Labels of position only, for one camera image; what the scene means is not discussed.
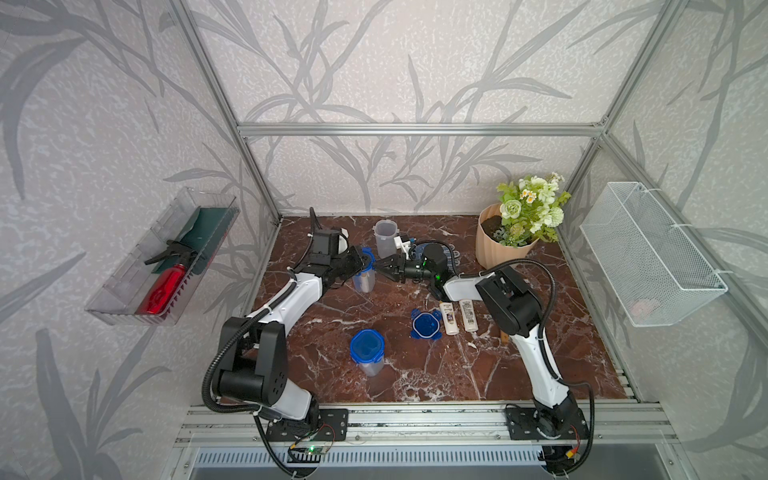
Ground red spray bottle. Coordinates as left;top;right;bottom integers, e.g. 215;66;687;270
137;240;198;315

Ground beige ribbed flower pot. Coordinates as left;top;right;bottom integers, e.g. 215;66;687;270
475;204;538;269

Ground clear container blue lid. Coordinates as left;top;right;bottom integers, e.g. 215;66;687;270
353;247;376;293
350;329;385;377
373;219;399;259

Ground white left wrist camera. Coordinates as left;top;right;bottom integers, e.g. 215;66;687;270
335;228;350;254

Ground white shampoo bottle yellow cap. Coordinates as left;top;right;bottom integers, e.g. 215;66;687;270
439;302;460;336

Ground blue dotted work glove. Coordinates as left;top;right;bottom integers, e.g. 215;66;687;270
448;244;461;272

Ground clear plastic wall tray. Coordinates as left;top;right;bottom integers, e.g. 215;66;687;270
85;187;240;326

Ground green mat in tray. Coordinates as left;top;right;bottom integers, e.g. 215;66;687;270
152;207;235;276

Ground aluminium frame post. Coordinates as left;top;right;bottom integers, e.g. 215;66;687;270
170;0;282;225

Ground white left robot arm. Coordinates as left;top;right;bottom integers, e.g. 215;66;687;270
201;209;364;423

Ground white wire mesh basket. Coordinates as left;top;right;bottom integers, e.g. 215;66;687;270
580;182;728;328

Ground clear container blue lid front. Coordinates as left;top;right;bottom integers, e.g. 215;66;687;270
350;329;385;377

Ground green white artificial flowers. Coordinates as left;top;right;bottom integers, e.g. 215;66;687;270
492;172;571;248

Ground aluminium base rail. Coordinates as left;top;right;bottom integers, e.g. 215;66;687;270
165;399;697;479

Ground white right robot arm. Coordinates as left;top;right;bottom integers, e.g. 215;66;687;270
373;242;595;441

